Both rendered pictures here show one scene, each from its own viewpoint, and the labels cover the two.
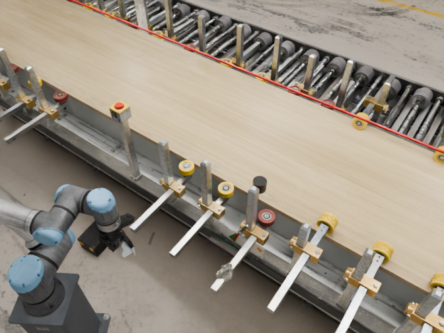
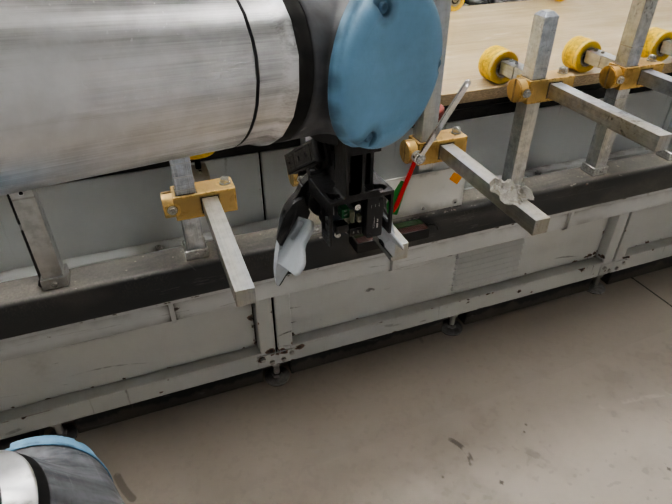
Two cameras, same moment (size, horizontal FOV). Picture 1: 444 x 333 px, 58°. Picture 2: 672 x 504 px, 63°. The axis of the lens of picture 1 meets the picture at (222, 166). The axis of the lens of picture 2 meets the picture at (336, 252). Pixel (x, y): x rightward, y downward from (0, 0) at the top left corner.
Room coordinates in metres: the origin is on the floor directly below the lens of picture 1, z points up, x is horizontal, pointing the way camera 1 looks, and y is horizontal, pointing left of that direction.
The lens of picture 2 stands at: (0.59, 0.87, 1.35)
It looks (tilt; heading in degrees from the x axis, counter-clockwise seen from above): 36 degrees down; 303
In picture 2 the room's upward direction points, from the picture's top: straight up
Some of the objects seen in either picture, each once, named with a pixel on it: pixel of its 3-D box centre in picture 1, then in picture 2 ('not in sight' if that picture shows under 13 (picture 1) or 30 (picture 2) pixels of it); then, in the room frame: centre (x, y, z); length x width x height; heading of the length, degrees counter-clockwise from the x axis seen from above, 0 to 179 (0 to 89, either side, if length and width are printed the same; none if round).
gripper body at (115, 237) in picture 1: (111, 232); (345, 176); (0.86, 0.44, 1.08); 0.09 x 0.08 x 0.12; 146
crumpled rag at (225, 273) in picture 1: (226, 271); (511, 186); (0.80, -0.02, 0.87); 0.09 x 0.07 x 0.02; 144
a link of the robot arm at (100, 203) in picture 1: (102, 206); not in sight; (0.87, 0.44, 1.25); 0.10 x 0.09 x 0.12; 73
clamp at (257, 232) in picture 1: (254, 232); (432, 146); (1.01, -0.15, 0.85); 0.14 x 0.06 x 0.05; 54
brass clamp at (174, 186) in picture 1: (172, 186); (199, 199); (1.30, 0.26, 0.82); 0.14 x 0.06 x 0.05; 54
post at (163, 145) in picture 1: (168, 174); (180, 162); (1.32, 0.27, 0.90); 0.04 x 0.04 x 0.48; 54
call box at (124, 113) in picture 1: (120, 112); not in sight; (1.47, 0.49, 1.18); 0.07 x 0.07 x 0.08; 54
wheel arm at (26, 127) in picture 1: (37, 121); not in sight; (1.80, 1.11, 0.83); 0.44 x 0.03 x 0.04; 144
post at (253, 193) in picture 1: (250, 221); (426, 116); (1.02, -0.13, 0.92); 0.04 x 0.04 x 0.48; 54
